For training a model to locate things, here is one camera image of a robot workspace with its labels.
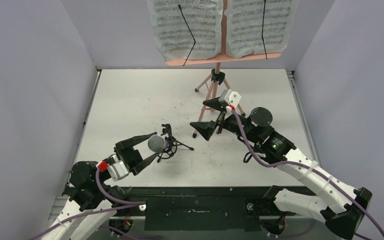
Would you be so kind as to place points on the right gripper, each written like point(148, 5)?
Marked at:
point(221, 118)

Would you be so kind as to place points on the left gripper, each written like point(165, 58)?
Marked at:
point(131, 156)

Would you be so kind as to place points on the pink music stand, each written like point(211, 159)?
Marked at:
point(216, 78)

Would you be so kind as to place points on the black microphone tripod mount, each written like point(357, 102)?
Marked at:
point(171, 142)

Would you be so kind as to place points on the sheet music page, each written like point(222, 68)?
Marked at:
point(255, 27)
point(187, 29)

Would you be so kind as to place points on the purple glitter microphone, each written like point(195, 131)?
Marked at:
point(156, 143)

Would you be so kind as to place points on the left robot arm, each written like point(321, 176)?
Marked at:
point(90, 201)

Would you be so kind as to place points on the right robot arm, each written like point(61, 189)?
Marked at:
point(341, 207)

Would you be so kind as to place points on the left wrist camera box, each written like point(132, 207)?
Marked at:
point(117, 171)

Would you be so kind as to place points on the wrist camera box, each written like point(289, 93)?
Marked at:
point(117, 171)
point(229, 99)

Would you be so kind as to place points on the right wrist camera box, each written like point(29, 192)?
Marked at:
point(229, 99)

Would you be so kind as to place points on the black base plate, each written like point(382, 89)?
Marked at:
point(198, 209)

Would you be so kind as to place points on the aluminium rail frame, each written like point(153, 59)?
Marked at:
point(131, 102)

